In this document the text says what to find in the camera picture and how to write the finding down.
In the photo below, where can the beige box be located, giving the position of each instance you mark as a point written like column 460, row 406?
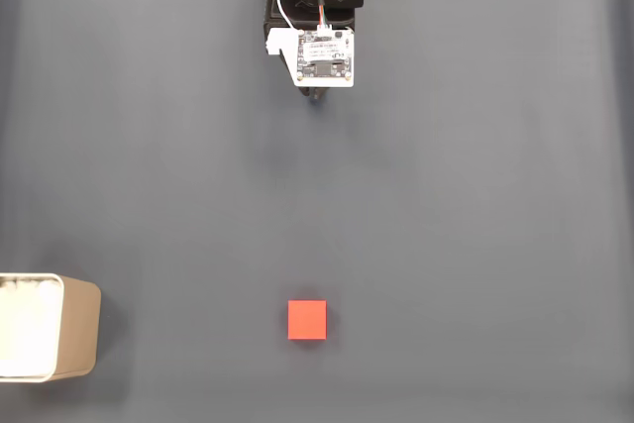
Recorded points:
column 79, row 329

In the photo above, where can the white wrist camera board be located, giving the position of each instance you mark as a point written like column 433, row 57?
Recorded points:
column 324, row 54

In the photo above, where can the red cube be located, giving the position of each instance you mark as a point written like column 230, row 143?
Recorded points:
column 307, row 320

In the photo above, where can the white padding paper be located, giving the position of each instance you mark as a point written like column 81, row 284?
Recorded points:
column 25, row 324

